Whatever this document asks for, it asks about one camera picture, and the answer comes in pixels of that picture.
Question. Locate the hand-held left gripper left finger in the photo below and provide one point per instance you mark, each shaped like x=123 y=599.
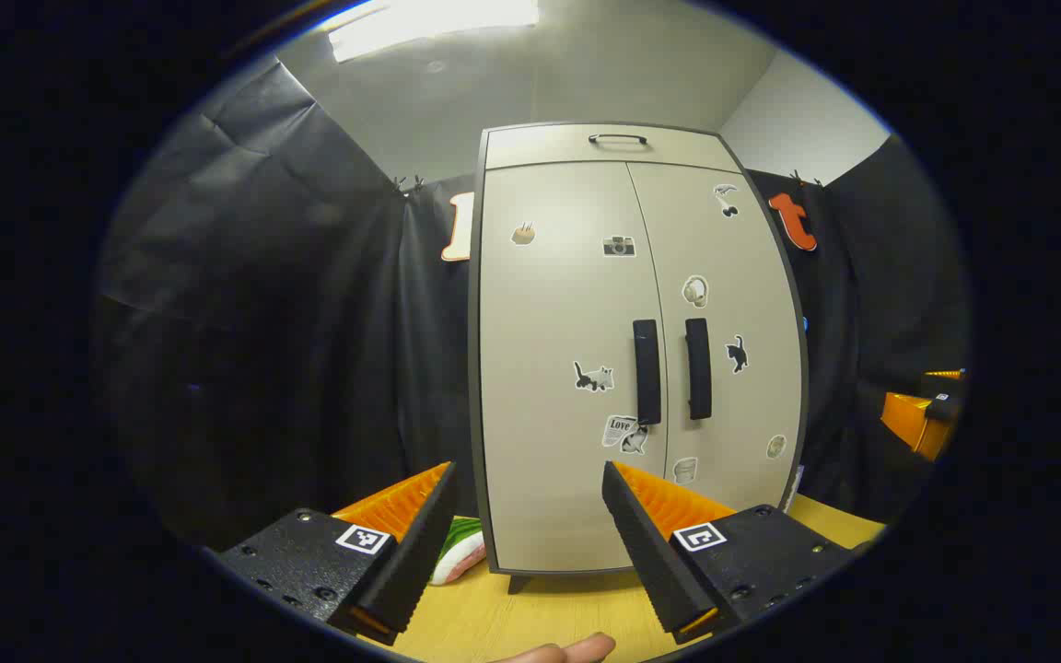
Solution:
x=420 y=543

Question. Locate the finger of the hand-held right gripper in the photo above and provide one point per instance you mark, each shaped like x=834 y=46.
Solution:
x=945 y=375
x=908 y=419

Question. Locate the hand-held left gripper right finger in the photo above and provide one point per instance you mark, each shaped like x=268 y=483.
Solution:
x=646 y=552

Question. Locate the beige double-door shoe cabinet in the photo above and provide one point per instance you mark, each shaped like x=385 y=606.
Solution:
x=549 y=516

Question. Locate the beige cabinet door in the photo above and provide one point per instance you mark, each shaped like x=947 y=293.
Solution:
x=549 y=313
x=742 y=276

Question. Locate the beige cabinet top panel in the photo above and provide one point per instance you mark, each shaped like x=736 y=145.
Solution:
x=540 y=147

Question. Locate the green and white soft toy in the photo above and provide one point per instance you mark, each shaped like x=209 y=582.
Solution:
x=461 y=557

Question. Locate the black backdrop clip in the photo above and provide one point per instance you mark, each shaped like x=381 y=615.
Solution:
x=406 y=184
x=804 y=178

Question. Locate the black backdrop cloth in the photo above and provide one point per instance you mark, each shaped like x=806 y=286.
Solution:
x=291 y=322

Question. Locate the ceiling light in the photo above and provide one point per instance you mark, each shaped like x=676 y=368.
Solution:
x=429 y=23

